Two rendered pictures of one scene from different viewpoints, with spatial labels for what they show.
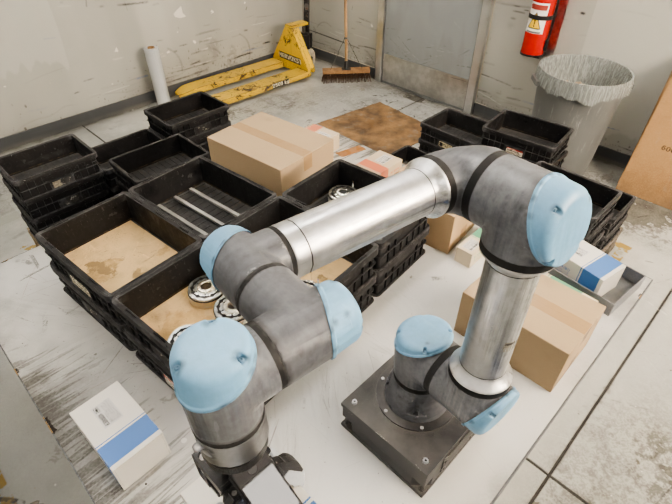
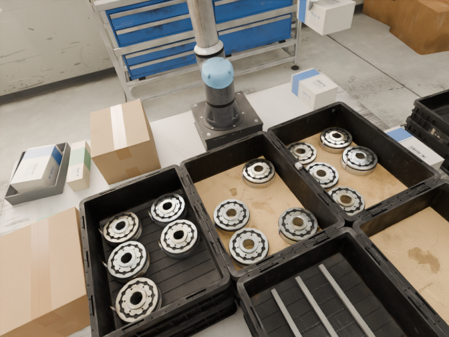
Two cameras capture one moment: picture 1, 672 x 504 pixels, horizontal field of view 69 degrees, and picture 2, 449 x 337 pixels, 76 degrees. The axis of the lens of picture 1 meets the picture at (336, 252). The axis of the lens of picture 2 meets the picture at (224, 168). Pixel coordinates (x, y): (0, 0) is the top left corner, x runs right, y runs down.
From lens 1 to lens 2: 1.54 m
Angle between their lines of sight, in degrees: 87
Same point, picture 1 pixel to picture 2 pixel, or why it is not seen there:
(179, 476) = not seen: hidden behind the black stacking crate
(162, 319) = (387, 194)
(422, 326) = (216, 68)
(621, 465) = not seen: hidden behind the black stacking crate
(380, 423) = (248, 110)
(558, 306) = (111, 118)
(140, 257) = (439, 294)
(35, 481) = not seen: outside the picture
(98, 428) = (417, 146)
